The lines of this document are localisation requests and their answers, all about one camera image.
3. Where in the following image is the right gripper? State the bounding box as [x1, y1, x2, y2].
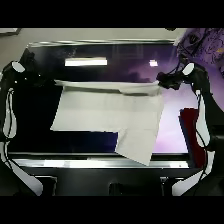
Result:
[156, 70, 184, 91]

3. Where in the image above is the white T-shirt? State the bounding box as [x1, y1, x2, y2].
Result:
[49, 79, 165, 167]

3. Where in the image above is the patterned garment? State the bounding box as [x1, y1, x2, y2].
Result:
[173, 27, 224, 80]

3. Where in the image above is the red garment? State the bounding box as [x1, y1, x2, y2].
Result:
[179, 107, 208, 170]

